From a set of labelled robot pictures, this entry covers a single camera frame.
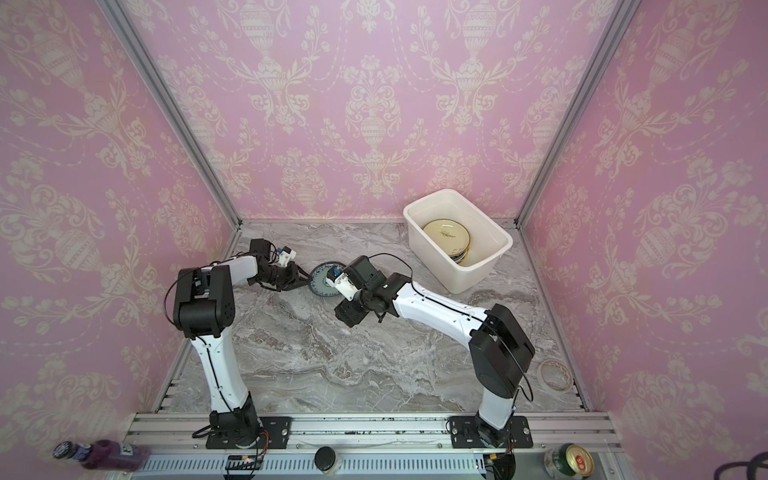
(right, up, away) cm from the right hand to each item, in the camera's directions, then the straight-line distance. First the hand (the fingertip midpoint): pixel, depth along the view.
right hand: (347, 305), depth 83 cm
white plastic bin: (+45, +18, +17) cm, 52 cm away
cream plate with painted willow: (+34, +21, +26) cm, 48 cm away
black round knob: (-2, -29, -19) cm, 35 cm away
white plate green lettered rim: (+36, +13, +21) cm, 44 cm away
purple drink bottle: (-50, -29, -18) cm, 61 cm away
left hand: (-16, +5, +19) cm, 25 cm away
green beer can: (+50, -29, -21) cm, 61 cm away
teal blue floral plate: (-13, +4, +20) cm, 24 cm away
